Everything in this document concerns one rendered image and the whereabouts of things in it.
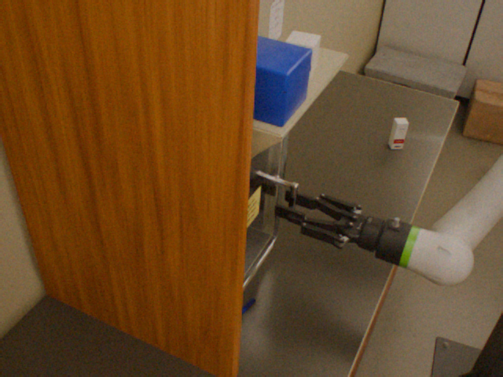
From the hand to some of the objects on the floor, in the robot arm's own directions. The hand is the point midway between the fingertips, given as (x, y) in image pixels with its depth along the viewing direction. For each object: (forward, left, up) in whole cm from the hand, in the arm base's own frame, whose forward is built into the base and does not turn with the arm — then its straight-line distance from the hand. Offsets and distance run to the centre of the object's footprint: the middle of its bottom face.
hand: (293, 206), depth 126 cm
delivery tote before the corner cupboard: (+20, -251, -133) cm, 285 cm away
